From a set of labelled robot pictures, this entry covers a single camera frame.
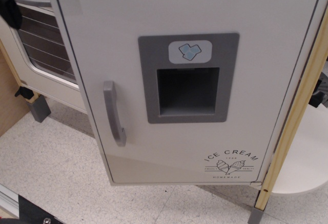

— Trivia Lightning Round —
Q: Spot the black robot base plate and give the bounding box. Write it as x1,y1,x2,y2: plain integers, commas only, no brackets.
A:
18,195,64,224

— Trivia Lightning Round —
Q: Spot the light wooden right post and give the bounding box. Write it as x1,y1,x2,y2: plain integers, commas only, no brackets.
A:
254,9,327,211

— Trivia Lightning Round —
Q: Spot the white toy oven door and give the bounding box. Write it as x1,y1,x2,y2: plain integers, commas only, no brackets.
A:
0,1,80,91

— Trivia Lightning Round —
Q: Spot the aluminium rail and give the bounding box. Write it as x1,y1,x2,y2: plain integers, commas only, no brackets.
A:
1,184,19,218

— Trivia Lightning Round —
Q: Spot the grey right foot cap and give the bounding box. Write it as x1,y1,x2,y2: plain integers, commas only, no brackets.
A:
248,207,264,224

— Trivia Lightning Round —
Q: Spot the grey fridge door handle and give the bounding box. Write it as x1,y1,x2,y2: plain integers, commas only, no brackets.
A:
103,80,127,147

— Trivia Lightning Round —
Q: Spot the white toy kitchen cabinet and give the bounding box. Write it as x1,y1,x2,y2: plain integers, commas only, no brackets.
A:
0,0,328,191

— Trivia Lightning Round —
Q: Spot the white toy fridge door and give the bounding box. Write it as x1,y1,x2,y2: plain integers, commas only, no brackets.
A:
42,0,324,186

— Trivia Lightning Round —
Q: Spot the black clamp right edge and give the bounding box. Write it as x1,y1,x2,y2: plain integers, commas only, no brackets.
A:
309,72,327,108

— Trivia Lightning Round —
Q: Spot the grey ice dispenser panel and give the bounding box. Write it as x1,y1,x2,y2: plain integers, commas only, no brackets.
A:
138,32,239,124

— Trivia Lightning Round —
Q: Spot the light wooden left panel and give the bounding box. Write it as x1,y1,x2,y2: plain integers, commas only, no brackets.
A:
1,42,30,136

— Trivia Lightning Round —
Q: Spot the grey left foot cap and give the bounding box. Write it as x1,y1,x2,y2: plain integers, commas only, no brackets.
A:
27,95,51,123

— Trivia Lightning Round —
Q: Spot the white round table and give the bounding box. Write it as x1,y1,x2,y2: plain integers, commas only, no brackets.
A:
272,104,327,196

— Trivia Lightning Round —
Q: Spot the black clamp knob left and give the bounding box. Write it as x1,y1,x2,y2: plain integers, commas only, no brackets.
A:
14,86,34,100

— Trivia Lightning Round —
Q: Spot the grey foot cap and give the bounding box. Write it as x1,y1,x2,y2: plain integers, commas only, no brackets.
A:
27,95,51,123
248,207,264,224

